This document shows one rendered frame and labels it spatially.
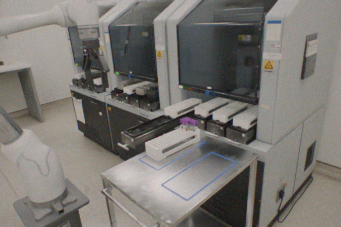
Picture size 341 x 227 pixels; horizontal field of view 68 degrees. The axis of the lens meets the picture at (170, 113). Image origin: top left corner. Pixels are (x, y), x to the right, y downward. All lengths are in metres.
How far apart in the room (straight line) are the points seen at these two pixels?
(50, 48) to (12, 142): 3.74
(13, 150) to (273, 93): 1.30
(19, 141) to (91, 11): 0.66
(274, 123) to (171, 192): 0.75
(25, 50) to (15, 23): 3.72
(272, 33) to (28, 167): 1.27
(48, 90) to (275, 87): 4.20
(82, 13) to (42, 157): 0.61
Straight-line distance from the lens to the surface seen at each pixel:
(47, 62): 4.97
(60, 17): 1.30
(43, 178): 1.19
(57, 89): 5.08
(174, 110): 1.71
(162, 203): 1.00
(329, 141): 2.71
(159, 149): 1.21
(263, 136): 1.58
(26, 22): 1.19
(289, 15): 1.42
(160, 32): 1.93
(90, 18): 1.18
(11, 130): 1.32
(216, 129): 1.64
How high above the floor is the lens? 1.47
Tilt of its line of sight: 22 degrees down
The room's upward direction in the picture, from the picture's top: 3 degrees counter-clockwise
